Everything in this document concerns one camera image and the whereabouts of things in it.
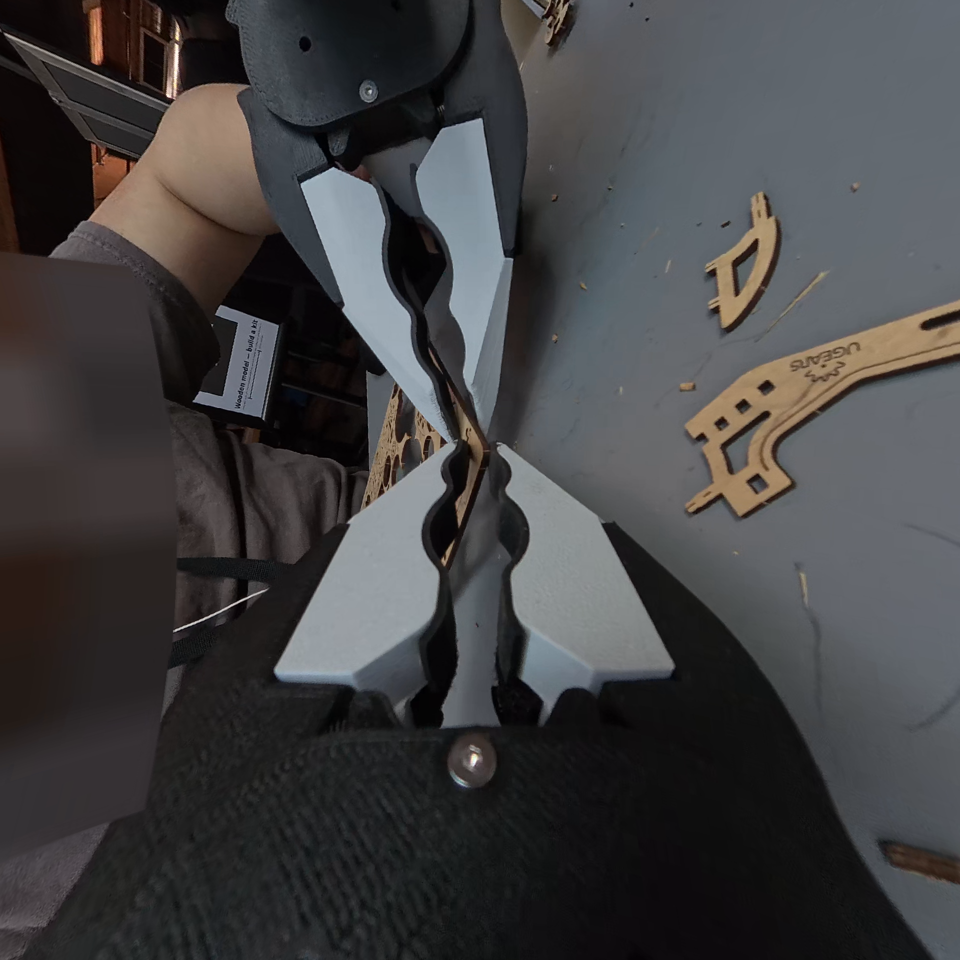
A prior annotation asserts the black and white kit box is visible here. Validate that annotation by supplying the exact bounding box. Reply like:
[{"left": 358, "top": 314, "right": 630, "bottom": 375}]
[{"left": 192, "top": 303, "right": 284, "bottom": 430}]

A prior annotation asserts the grey metal shelf frame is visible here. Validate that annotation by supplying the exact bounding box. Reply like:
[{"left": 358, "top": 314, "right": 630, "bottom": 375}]
[{"left": 0, "top": 24, "right": 172, "bottom": 160}]

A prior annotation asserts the curved wooden bracket part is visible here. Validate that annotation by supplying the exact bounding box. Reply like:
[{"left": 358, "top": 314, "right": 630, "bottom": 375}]
[{"left": 705, "top": 192, "right": 783, "bottom": 333}]

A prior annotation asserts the person's left forearm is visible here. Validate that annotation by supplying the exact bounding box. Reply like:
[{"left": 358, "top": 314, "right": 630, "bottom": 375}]
[{"left": 88, "top": 82, "right": 279, "bottom": 240}]

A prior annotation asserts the laser-cut plywood parts sheet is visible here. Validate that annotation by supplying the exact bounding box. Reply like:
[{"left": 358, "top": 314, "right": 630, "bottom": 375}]
[{"left": 360, "top": 219, "right": 494, "bottom": 562}]

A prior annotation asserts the short brown wooden dowel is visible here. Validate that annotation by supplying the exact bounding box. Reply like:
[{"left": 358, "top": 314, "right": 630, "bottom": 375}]
[{"left": 879, "top": 838, "right": 960, "bottom": 884}]

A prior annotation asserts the thin white cord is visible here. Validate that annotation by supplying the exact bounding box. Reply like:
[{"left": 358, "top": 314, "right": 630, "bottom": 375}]
[{"left": 172, "top": 591, "right": 270, "bottom": 636}]

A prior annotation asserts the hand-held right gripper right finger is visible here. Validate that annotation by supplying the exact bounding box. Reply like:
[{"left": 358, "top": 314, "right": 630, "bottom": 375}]
[{"left": 491, "top": 444, "right": 676, "bottom": 727}]

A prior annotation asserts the black webbing strap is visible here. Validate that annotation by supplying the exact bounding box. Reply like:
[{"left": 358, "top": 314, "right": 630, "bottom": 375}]
[{"left": 166, "top": 556, "right": 303, "bottom": 670}]

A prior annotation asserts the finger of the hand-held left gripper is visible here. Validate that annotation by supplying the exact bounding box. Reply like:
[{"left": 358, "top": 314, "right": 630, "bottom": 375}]
[
  {"left": 414, "top": 116, "right": 516, "bottom": 442},
  {"left": 300, "top": 171, "right": 457, "bottom": 445}
]

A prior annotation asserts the person's grey shirt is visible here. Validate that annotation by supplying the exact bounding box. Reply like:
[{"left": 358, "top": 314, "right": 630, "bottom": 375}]
[{"left": 0, "top": 221, "right": 370, "bottom": 925}]

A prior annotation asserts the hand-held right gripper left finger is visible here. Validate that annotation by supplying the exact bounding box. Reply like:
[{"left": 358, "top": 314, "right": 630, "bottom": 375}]
[{"left": 273, "top": 442, "right": 460, "bottom": 727}]

